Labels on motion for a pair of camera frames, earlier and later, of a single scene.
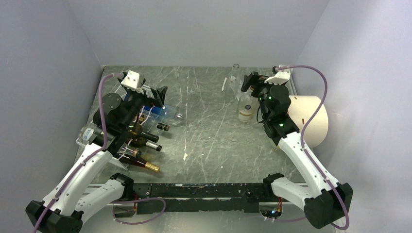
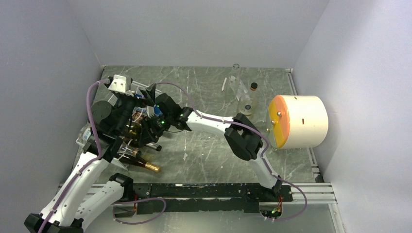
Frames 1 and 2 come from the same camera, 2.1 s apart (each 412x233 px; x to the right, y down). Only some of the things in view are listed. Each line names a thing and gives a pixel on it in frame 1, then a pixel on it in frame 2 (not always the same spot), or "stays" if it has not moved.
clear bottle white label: (86, 133) stays
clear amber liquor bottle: (246, 107) stays
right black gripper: (259, 81) to (149, 131)
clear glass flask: (235, 82) stays
